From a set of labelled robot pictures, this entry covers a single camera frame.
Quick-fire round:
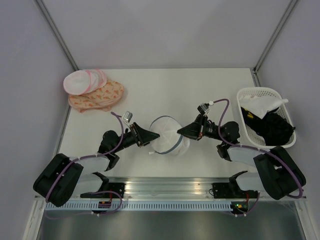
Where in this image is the white cloth in basket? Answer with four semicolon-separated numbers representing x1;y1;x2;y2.
239;95;289;119

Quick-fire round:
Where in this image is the left aluminium frame post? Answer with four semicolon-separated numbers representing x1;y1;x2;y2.
34;0;79;71

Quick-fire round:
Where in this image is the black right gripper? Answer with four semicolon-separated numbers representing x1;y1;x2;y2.
176;114;225;142

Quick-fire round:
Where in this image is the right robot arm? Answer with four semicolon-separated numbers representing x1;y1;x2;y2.
177;114;306;200

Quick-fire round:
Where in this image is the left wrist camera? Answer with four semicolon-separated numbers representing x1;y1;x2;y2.
122;111;133;123

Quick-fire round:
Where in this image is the pink-rimmed white mesh bag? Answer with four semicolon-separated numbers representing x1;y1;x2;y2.
63;69;107;96

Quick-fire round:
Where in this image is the white mesh laundry bag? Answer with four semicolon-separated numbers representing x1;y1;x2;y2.
149;115;190;157

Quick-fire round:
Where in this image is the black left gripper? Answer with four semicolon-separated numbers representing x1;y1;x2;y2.
113;122;160;153

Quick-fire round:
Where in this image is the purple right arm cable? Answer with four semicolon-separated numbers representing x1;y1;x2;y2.
208;98;306;199

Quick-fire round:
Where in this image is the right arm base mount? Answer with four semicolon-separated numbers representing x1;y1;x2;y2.
211;182;237;199

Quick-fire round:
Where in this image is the aluminium frame post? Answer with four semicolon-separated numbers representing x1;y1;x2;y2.
252;0;300;74
34;0;79;71

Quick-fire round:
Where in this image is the right aluminium frame post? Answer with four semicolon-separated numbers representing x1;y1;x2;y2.
252;0;300;74

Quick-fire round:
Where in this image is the black garment in basket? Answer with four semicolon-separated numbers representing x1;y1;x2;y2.
241;107;296;146

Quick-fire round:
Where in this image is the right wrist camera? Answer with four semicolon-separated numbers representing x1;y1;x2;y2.
197;103;211;116

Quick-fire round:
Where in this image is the orange floral laundry bag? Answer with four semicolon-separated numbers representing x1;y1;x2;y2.
68;79;125;113

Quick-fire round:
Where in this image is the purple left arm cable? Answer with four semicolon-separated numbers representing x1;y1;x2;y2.
44;111;126;221

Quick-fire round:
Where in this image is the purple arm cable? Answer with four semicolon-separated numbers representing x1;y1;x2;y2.
208;98;306;199
44;111;126;221

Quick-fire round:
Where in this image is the white plastic basket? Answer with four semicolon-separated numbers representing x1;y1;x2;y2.
236;87;297;149

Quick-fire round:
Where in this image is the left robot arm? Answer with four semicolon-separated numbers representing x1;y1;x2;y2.
33;122;160;207

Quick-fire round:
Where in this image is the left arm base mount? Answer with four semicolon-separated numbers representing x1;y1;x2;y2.
99;182;125;199

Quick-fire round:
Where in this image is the white slotted cable duct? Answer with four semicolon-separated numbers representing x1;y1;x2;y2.
45;200;232;212

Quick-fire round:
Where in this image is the aluminium rail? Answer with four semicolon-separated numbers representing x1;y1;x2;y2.
70;174;246;200

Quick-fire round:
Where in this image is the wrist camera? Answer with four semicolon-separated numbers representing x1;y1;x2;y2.
122;111;133;123
197;103;211;116

